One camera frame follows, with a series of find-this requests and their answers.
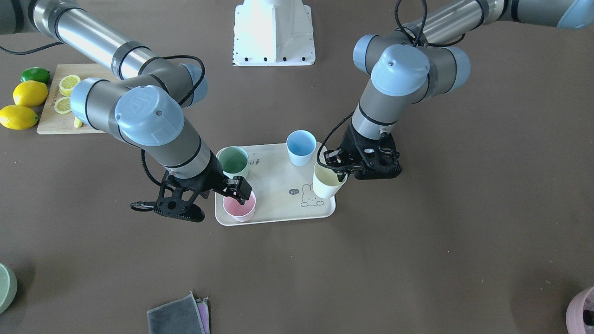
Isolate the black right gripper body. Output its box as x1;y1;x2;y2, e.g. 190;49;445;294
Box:
153;155;227;222

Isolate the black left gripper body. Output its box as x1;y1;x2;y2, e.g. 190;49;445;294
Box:
324;124;402;180

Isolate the cream plastic cup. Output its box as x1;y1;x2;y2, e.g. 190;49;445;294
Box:
312;163;348;199

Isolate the pink plastic cup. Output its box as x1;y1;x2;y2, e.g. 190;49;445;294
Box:
223;191;257;222

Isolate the green plastic cup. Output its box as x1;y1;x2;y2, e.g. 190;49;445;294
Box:
218;146;249;179

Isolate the blue plastic cup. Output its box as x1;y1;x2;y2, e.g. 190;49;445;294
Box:
286;129;316;167

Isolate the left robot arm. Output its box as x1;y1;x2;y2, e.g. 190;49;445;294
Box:
320;0;593;182

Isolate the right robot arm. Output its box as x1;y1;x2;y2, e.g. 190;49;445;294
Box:
1;0;252;222

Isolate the cream rabbit serving tray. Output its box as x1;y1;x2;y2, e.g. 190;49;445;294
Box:
243;143;336;225

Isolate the purple folded cloth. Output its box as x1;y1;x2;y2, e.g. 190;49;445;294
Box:
195;297;211;334

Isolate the grey folded cloth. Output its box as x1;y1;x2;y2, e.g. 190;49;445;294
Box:
147;293;203;334

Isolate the wooden cutting board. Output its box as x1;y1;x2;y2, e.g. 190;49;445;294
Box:
37;63;117;135

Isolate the lower lemon slice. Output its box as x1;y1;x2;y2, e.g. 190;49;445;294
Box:
53;96;72;115

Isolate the lemon slice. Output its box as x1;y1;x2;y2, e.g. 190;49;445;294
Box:
58;74;81;96
53;96;72;115

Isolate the upper lemon slice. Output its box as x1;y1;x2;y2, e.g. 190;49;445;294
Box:
58;74;81;96

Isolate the whole lemon upper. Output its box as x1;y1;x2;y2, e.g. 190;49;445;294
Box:
13;80;49;108

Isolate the whole lemon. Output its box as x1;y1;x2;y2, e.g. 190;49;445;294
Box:
0;104;39;130
13;80;49;108

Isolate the whole lemon lower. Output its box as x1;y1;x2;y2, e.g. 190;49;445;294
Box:
0;104;39;130

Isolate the green plastic bowl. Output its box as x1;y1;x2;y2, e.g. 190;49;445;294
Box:
0;263;18;314

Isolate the green lime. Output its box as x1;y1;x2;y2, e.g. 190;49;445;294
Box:
20;66;51;84

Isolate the pink bucket with ice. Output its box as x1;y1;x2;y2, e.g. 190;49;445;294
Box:
566;287;594;334

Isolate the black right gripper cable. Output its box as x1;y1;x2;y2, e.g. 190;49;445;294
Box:
129;55;207;213

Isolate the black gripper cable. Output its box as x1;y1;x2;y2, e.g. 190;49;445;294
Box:
129;55;207;213
317;0;467;168

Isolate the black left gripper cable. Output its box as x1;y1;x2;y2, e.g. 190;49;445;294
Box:
317;0;467;168

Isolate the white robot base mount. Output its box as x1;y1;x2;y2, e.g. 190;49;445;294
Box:
232;0;316;66

